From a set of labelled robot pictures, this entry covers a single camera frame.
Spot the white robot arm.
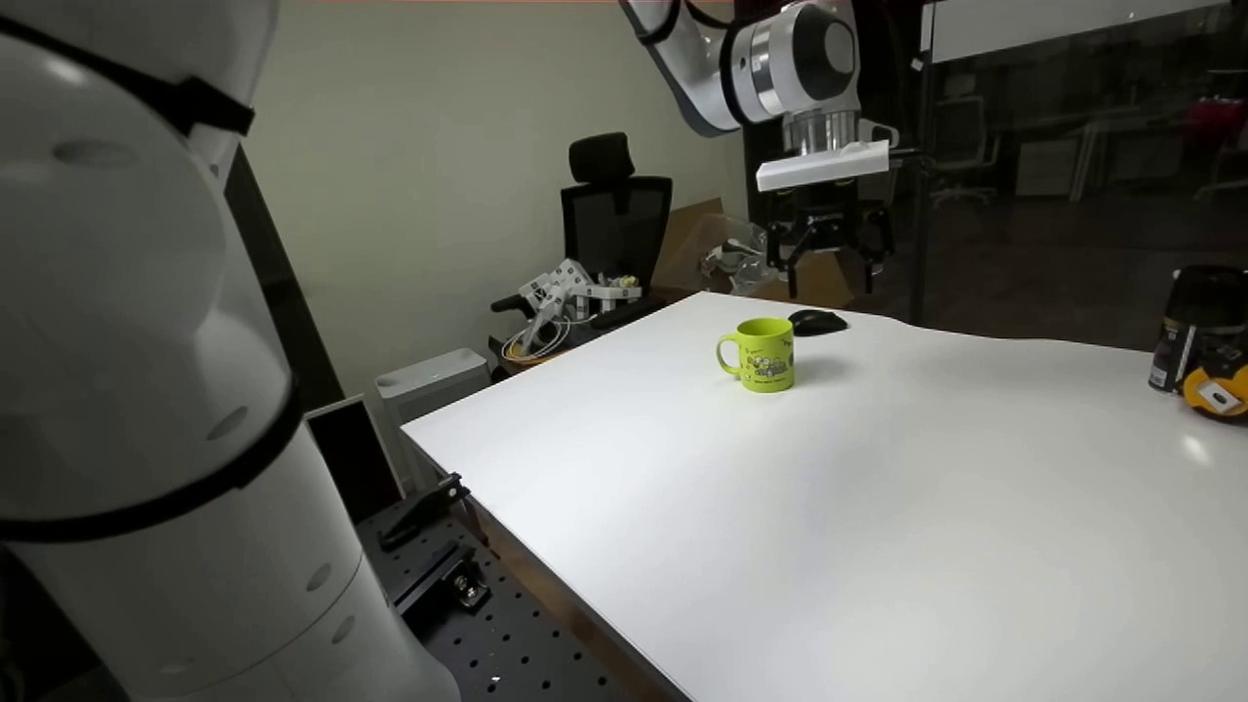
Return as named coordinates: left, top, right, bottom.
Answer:
left=0, top=0, right=461, bottom=702

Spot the white black device on chair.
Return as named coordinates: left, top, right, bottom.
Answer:
left=490, top=257, right=642, bottom=367

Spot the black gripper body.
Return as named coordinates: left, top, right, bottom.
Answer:
left=761, top=181, right=894, bottom=261

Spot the yellow tape roll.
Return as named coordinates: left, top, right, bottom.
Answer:
left=1183, top=367, right=1248, bottom=421

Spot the black can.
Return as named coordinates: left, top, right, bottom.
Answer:
left=1146, top=266, right=1248, bottom=390

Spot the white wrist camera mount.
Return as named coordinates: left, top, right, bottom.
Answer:
left=755, top=139, right=894, bottom=190

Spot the black computer mouse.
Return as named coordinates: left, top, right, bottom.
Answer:
left=787, top=307, right=846, bottom=335

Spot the green mug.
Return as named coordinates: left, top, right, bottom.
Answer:
left=713, top=316, right=796, bottom=394

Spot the black perforated mounting board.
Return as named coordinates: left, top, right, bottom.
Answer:
left=336, top=435, right=663, bottom=702

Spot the black office chair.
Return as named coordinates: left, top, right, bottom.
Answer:
left=561, top=134, right=676, bottom=312

